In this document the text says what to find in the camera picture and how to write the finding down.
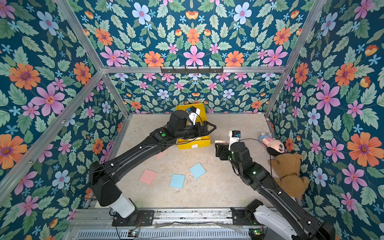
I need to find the yellow drawer cabinet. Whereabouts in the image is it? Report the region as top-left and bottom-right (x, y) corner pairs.
(176, 103), (211, 150)

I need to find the orange patterned sticky note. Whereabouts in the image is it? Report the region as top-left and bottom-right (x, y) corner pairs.
(215, 140), (230, 145)

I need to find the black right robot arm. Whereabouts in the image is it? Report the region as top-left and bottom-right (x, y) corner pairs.
(215, 141), (336, 240)

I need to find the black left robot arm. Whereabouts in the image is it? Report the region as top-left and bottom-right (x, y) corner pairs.
(89, 110), (217, 219)

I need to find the blue sticky note right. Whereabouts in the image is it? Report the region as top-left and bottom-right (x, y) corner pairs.
(190, 163), (206, 179)

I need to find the blue sticky note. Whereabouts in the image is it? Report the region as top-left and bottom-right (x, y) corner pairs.
(170, 174), (185, 189)
(190, 163), (206, 179)

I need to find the pink sticky note upper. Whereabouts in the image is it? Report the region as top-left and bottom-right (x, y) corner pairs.
(156, 150), (168, 159)

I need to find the pink sticky note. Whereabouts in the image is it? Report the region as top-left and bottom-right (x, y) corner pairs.
(156, 150), (168, 159)
(139, 169), (157, 185)

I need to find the blue sticky note left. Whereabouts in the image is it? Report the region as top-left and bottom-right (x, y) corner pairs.
(170, 174), (185, 189)

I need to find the pink sticky note lower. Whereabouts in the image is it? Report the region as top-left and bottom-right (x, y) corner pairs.
(139, 169), (157, 185)

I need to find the pink plush doll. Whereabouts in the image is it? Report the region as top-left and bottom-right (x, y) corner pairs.
(259, 133), (288, 157)

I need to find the brown teddy bear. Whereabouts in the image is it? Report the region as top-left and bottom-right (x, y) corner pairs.
(269, 153), (310, 199)

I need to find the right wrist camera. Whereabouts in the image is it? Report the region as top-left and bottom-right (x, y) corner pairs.
(229, 130), (241, 150)

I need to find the metal hook rail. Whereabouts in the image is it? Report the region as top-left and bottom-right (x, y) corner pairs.
(160, 67), (224, 75)

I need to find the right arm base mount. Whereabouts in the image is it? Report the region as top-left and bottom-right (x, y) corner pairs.
(230, 199), (271, 226)

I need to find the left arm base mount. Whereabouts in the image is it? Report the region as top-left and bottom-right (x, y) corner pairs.
(112, 210), (155, 227)

